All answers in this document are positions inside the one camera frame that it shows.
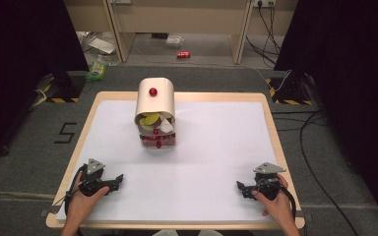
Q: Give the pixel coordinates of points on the person's left hand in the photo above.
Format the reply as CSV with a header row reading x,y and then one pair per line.
x,y
80,205

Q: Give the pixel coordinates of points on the white wall socket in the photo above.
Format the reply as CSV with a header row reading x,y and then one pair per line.
x,y
264,3

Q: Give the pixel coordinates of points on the light wooden desk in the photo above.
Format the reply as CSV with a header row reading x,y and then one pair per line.
x,y
177,19

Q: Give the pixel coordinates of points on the clear plastic box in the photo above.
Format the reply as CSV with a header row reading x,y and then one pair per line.
x,y
174,42

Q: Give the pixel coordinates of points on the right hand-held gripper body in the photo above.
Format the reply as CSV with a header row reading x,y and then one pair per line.
x,y
268,168

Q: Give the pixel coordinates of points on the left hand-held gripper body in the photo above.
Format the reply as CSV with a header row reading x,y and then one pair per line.
x,y
95,166

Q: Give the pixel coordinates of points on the yellow-green round piece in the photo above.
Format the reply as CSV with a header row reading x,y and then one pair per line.
x,y
151,119

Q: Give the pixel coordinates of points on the beige toy mailbox container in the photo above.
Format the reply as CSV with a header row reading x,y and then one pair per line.
x,y
154,101

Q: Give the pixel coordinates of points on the black stand base striped tape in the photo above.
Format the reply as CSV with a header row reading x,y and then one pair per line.
x,y
67,87
288,90

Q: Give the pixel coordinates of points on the black curtain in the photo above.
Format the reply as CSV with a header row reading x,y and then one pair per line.
x,y
19,65
351,82

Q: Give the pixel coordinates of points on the red can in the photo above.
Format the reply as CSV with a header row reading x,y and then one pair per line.
x,y
183,54

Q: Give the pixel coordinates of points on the green packet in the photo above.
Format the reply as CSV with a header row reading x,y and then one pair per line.
x,y
96,70

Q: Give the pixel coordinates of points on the white folded piece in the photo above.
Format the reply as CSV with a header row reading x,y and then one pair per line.
x,y
166,126

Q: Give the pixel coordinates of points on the person's right hand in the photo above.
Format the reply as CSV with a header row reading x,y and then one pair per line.
x,y
279,208

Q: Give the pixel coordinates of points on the white power strip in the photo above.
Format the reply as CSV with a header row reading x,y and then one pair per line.
x,y
120,1

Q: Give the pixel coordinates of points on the white plastic bags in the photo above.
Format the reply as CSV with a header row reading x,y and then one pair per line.
x,y
100,44

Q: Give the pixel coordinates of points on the small black box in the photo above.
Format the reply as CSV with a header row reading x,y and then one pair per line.
x,y
159,35

